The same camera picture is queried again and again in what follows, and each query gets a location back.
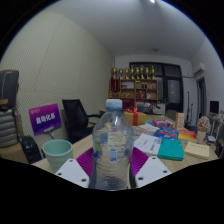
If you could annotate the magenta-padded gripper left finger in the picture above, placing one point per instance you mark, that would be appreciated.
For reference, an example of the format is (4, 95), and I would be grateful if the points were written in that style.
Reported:
(70, 172)

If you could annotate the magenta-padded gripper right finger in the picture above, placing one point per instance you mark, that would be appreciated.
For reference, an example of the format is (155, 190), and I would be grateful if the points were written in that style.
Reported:
(152, 170)

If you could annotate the clear plastic water bottle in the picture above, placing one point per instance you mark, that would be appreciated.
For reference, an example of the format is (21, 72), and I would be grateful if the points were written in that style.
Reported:
(112, 150)

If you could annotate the pale green ribbed cup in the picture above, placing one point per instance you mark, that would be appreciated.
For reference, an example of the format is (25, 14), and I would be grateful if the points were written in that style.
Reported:
(57, 155)

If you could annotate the white printed booklet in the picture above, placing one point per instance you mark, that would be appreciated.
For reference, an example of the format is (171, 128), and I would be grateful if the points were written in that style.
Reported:
(148, 144)

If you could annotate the teal book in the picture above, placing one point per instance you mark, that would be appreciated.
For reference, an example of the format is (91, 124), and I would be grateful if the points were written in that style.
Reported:
(170, 149)

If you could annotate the blue packet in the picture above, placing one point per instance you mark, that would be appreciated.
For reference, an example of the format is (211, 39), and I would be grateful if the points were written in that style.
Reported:
(166, 133)

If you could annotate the white paper sheet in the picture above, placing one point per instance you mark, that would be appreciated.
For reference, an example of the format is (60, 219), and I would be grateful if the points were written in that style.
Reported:
(148, 127)

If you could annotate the black suitcase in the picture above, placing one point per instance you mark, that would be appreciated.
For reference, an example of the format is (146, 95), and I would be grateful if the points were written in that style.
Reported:
(30, 149)

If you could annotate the pink packet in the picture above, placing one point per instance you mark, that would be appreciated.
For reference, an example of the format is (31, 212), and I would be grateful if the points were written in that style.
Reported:
(162, 123)

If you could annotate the pale yellow notebook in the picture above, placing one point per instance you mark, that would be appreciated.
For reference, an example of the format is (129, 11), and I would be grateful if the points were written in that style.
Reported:
(196, 150)

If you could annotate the orange book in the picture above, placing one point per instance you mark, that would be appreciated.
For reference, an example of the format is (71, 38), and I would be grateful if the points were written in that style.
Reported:
(187, 135)

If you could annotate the yellow gift box red ribbon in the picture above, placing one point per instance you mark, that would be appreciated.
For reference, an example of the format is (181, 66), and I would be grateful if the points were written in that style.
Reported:
(140, 118)

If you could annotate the black office chair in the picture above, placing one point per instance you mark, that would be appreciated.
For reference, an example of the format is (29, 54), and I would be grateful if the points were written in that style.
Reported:
(75, 116)

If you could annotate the small upright orange box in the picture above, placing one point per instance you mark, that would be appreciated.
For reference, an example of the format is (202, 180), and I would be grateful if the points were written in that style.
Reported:
(180, 120)

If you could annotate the purple sign board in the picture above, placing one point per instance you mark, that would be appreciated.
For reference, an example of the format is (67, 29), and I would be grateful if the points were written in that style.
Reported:
(45, 118)

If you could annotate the pink flowers in white pot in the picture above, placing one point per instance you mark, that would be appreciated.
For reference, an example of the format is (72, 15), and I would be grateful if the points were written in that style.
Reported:
(202, 125)

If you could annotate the silver ribbed suitcase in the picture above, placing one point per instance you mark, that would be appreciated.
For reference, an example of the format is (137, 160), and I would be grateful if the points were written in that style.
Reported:
(7, 128)

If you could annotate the cluttered wooden side desk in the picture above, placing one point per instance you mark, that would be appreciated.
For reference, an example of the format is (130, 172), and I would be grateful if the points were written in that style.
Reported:
(218, 128)

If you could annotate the wooden shelf unit with trophies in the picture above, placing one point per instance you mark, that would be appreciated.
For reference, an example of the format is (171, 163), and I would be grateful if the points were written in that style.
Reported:
(140, 90)

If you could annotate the black framed glass door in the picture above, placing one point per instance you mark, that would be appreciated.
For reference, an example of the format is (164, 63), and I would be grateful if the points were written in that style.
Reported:
(173, 90)

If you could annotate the computer monitor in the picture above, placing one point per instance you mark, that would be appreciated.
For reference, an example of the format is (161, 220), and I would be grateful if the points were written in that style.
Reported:
(214, 107)

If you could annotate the dark brown-trimmed bag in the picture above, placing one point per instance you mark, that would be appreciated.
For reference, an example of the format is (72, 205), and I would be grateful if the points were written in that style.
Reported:
(8, 88)

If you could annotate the ceiling tube light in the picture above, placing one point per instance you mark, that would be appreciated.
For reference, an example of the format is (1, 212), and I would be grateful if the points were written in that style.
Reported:
(152, 1)

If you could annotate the white wall air conditioner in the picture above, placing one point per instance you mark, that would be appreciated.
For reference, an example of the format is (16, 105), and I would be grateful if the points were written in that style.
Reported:
(199, 68)

